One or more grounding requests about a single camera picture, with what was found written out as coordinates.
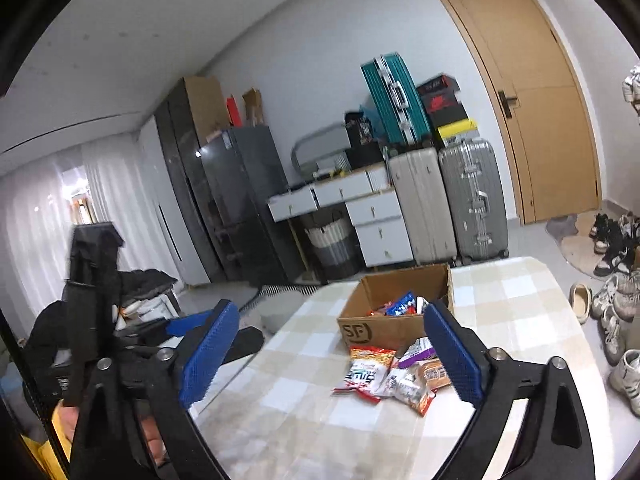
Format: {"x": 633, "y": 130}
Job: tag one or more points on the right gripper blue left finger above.
{"x": 202, "y": 350}

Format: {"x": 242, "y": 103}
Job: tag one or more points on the purple white snack bag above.
{"x": 421, "y": 350}

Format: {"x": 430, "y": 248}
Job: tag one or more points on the clear bread loaf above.
{"x": 433, "y": 374}

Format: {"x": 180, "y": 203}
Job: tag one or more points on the woven laundry basket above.
{"x": 334, "y": 245}

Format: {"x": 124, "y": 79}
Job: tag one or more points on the white red snack bag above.
{"x": 404, "y": 386}

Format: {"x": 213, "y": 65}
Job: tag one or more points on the oval mirror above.
{"x": 321, "y": 151}

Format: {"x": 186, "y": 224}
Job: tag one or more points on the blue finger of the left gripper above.
{"x": 247, "y": 342}
{"x": 178, "y": 327}

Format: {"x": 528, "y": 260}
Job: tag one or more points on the silver aluminium suitcase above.
{"x": 475, "y": 196}

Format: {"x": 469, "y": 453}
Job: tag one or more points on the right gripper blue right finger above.
{"x": 460, "y": 351}

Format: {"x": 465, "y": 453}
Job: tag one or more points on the white noodle snack bag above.
{"x": 368, "y": 369}

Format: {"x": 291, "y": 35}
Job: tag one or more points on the black backpack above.
{"x": 364, "y": 150}

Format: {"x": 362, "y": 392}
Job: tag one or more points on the stacked shoe boxes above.
{"x": 440, "y": 103}

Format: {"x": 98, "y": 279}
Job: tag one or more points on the white drawer desk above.
{"x": 372, "y": 206}

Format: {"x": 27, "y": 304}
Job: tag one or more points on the person's left hand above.
{"x": 68, "y": 416}

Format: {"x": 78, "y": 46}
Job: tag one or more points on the beige hard suitcase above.
{"x": 423, "y": 201}

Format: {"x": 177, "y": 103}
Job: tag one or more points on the checked beige tablecloth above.
{"x": 306, "y": 407}

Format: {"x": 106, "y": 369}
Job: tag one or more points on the blue Oreo pack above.
{"x": 405, "y": 305}

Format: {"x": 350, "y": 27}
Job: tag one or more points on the white sneaker on floor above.
{"x": 625, "y": 379}

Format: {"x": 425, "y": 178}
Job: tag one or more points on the dark grey refrigerator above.
{"x": 243, "y": 171}

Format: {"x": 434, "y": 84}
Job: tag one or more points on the grey round footstool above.
{"x": 276, "y": 310}

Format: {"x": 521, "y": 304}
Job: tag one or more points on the wooden door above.
{"x": 539, "y": 105}

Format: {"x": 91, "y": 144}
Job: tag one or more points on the brown cardboard SF box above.
{"x": 431, "y": 283}

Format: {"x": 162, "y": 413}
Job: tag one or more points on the teal hard suitcase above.
{"x": 395, "y": 97}

